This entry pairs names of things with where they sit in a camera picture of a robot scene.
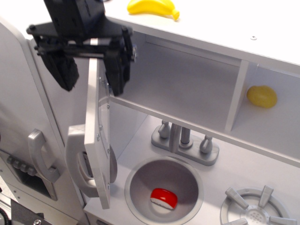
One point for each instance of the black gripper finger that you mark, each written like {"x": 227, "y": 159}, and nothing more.
{"x": 62, "y": 68}
{"x": 117, "y": 66}

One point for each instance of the grey toy ice dispenser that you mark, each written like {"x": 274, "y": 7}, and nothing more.
{"x": 28, "y": 176}

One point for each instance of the yellow toy lemon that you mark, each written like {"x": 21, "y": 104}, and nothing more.
{"x": 262, "y": 96}

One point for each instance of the yellow toy banana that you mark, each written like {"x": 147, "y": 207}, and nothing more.
{"x": 159, "y": 7}

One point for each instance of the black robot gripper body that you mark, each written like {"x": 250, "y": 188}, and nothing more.
{"x": 80, "y": 20}

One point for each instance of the white toy kitchen cabinet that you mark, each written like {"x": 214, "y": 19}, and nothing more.
{"x": 193, "y": 72}

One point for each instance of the grey toy faucet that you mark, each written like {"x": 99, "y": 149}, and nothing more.
{"x": 179, "y": 140}

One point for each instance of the grey toy fridge door handle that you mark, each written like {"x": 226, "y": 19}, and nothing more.
{"x": 36, "y": 141}

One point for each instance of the red white toy sushi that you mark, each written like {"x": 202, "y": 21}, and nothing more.
{"x": 164, "y": 198}

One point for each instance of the white toy microwave door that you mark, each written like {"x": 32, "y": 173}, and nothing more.
{"x": 89, "y": 157}

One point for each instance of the grey toy stove burner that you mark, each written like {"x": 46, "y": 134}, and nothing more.
{"x": 252, "y": 206}

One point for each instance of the silver toy sink bowl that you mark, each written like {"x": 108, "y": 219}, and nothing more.
{"x": 169, "y": 173}

